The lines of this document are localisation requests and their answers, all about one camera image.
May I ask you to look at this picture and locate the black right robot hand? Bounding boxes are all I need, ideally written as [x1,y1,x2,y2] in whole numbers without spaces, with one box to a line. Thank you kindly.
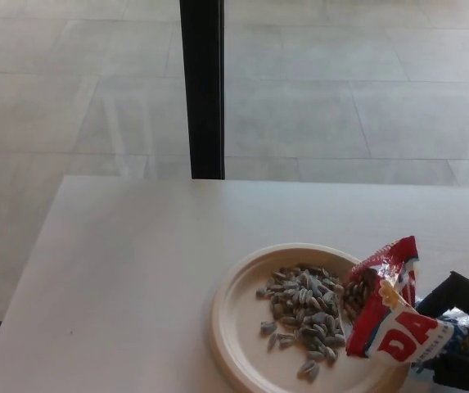
[415,269,469,393]

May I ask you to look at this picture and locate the red white sunflower seed bag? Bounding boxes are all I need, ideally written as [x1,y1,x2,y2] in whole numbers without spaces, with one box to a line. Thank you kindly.
[341,235,469,382]

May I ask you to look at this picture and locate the grey striped sunflower seeds pile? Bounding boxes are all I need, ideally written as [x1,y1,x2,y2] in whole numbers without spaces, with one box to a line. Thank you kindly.
[255,265,348,382]

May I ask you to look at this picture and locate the beige round paper plate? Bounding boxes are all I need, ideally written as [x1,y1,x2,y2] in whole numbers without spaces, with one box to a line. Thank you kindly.
[209,243,413,393]

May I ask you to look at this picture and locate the black vertical window post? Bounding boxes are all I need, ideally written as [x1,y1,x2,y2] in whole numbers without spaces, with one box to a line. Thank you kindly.
[179,0,226,181]

